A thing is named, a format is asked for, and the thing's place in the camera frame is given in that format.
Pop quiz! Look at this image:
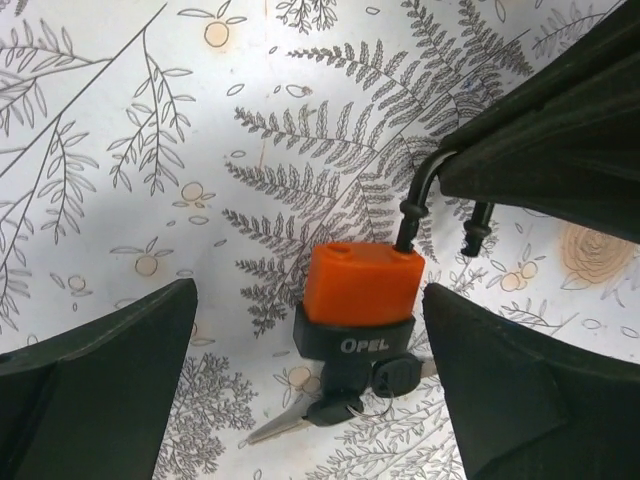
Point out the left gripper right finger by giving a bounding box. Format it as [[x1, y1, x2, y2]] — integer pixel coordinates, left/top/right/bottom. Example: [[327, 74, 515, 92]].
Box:
[[423, 283, 639, 479]]

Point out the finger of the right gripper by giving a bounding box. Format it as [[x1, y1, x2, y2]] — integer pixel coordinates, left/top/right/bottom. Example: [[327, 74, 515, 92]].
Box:
[[440, 1, 639, 235]]

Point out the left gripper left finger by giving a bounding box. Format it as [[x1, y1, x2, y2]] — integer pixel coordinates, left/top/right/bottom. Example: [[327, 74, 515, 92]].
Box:
[[1, 279, 198, 479]]

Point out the black-headed key bunch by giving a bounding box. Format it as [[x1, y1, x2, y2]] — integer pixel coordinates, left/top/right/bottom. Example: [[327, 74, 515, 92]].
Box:
[[246, 353, 437, 445]]

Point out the orange black padlock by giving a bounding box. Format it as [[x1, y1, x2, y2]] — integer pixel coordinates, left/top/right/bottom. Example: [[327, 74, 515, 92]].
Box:
[[292, 149, 496, 364]]

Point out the floral table mat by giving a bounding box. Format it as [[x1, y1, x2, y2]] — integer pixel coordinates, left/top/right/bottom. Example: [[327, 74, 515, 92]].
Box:
[[1, 1, 617, 479]]

